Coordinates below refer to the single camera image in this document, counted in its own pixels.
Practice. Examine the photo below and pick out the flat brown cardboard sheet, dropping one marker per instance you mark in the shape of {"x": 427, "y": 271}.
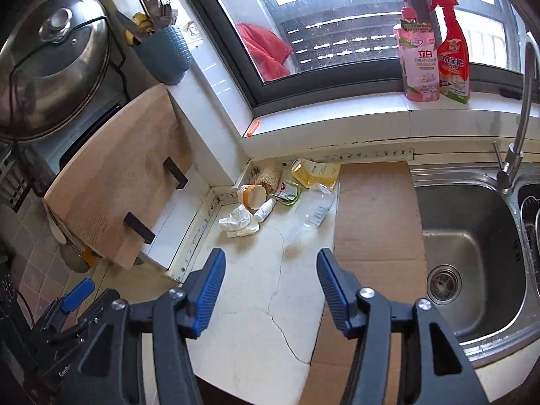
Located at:
{"x": 371, "y": 219}

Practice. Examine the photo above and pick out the bundle of chopsticks and utensils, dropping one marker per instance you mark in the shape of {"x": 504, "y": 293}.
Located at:
{"x": 160, "y": 8}

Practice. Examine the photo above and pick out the black board holder bracket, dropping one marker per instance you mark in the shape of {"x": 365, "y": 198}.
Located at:
{"x": 139, "y": 225}
{"x": 176, "y": 176}

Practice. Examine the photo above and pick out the pink detergent pump bottle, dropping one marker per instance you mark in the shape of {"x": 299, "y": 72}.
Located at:
{"x": 415, "y": 59}

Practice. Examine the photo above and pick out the yellow plastic pouch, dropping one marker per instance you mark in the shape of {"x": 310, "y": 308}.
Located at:
{"x": 316, "y": 173}

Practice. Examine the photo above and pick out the green foil packet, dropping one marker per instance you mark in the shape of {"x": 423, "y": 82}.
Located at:
{"x": 289, "y": 192}

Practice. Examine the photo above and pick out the beige loofah sponge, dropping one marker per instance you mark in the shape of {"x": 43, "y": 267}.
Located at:
{"x": 270, "y": 176}

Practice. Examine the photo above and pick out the patterned edge sealing strip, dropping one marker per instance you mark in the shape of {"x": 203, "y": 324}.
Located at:
{"x": 379, "y": 152}

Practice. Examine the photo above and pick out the large steel pot lid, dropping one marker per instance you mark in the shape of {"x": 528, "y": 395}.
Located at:
{"x": 50, "y": 63}

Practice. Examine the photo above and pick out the orange rimmed paper cup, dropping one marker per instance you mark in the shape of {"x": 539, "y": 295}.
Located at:
{"x": 253, "y": 196}

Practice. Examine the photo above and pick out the grey framed window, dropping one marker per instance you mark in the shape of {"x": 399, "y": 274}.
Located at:
{"x": 358, "y": 17}

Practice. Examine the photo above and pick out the small white bottle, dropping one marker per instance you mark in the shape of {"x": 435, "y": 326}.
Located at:
{"x": 265, "y": 211}

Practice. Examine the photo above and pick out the stainless steel sink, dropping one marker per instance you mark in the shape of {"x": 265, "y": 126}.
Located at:
{"x": 464, "y": 253}

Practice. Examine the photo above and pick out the white rice spoon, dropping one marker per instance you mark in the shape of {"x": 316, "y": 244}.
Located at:
{"x": 57, "y": 228}

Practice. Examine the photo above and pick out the small orange plastic piece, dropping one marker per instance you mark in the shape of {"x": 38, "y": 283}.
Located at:
{"x": 252, "y": 128}

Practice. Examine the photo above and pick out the red cloth outside window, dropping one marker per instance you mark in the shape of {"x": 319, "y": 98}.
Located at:
{"x": 265, "y": 50}

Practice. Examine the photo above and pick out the blue ribbed utensil holder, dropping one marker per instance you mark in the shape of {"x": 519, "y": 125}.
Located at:
{"x": 164, "y": 52}

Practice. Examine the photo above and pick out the steel kitchen faucet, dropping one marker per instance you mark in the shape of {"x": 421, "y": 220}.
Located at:
{"x": 521, "y": 114}

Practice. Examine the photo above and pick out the wooden cutting board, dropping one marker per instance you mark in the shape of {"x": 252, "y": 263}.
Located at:
{"x": 114, "y": 177}

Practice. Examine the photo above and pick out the steel mesh strainer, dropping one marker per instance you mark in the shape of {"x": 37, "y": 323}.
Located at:
{"x": 71, "y": 257}

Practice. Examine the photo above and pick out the red spray bottle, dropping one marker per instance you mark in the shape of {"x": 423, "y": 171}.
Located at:
{"x": 452, "y": 59}

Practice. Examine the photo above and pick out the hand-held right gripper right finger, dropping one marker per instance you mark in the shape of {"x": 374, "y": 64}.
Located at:
{"x": 333, "y": 291}

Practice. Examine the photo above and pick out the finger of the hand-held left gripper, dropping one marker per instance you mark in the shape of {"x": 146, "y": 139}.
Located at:
{"x": 78, "y": 294}

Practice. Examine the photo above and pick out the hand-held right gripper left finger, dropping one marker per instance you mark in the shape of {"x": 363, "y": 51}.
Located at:
{"x": 206, "y": 291}

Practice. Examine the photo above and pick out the clear plastic bottle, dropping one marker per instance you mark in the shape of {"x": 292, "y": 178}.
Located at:
{"x": 312, "y": 213}

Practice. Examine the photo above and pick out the white tissue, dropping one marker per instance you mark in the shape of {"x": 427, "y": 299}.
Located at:
{"x": 238, "y": 223}

